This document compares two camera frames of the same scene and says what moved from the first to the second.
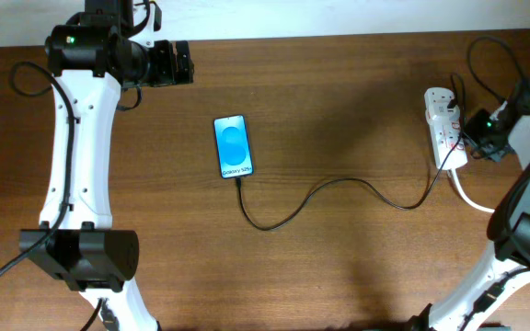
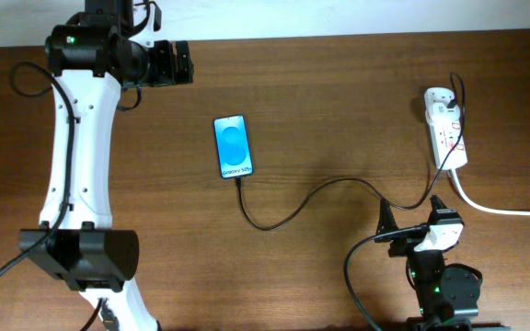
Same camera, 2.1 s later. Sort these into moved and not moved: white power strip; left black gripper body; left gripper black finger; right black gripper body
Moved: right black gripper body
Not moved: left gripper black finger; left black gripper body; white power strip
